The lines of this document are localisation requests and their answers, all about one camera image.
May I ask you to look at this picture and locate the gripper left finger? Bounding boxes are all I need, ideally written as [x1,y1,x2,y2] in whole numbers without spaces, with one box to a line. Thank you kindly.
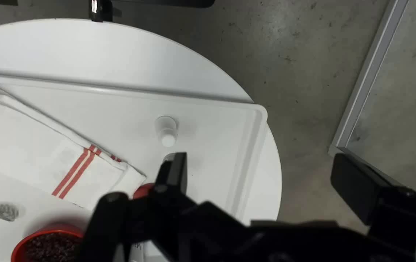
[79,152,208,262]

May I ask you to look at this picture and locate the white placemat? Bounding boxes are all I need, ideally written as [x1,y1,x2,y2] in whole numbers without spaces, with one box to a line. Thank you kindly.
[0,160,97,262]

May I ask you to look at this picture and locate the white plastic tray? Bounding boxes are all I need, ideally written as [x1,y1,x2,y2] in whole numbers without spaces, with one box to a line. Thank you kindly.
[0,68,269,262]

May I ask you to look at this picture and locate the white printed container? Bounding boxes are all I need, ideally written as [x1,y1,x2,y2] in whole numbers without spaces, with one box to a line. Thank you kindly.
[130,241,166,262]

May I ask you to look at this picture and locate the white shaker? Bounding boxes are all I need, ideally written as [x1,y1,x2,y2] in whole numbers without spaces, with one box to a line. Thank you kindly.
[155,116,178,148]

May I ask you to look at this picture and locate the red bowl with dark contents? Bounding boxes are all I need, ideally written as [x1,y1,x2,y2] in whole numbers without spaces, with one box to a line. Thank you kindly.
[11,226,84,262]

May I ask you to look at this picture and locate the glass panel with metal frame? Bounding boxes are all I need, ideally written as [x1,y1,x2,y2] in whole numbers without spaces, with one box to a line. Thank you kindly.
[328,0,416,204]

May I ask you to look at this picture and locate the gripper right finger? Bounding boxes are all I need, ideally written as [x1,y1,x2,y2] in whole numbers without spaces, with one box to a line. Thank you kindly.
[330,153,416,261]

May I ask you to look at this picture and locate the red mug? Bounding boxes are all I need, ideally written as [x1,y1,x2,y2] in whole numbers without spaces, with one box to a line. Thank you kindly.
[132,183,156,200]

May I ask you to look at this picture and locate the white cloth with red stripes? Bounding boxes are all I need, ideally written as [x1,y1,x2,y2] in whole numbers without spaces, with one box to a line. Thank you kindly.
[0,82,147,211]

